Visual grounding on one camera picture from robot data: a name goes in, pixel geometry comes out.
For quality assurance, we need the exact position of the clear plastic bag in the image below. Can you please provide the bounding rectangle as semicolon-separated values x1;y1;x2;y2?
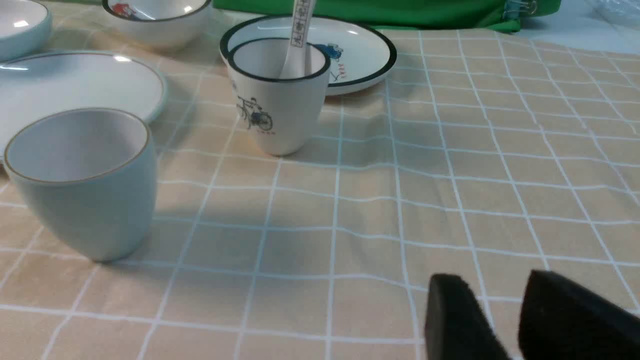
587;0;640;30

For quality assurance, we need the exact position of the green backdrop cloth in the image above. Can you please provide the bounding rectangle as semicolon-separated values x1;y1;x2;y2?
212;0;562;34

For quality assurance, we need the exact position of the white cup bicycle print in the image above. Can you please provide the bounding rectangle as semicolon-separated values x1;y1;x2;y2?
227;38;331;157

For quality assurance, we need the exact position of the white plate black rim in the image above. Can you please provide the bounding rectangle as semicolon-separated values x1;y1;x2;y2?
219;14;398;96

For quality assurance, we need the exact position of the white spoon with characters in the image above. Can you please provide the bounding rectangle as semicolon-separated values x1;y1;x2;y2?
279;0;317;80

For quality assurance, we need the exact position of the light blue ceramic bowl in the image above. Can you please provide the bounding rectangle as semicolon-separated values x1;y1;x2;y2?
0;0;53;62

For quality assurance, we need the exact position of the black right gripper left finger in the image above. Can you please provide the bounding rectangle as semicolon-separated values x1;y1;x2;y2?
423;273;510;360

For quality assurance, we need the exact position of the beige checkered tablecloth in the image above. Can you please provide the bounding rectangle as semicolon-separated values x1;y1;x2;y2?
1;2;640;360

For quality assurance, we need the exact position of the light blue ceramic plate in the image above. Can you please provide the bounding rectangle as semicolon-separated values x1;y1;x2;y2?
0;50;169;155

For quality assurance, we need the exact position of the white bowl black rim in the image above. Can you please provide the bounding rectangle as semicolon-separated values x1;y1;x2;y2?
102;0;213;50

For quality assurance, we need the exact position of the light blue ceramic cup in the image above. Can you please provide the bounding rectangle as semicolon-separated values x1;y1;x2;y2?
3;108;158;263

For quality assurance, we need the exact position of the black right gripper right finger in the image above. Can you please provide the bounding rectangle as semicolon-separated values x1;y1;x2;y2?
518;269;640;360

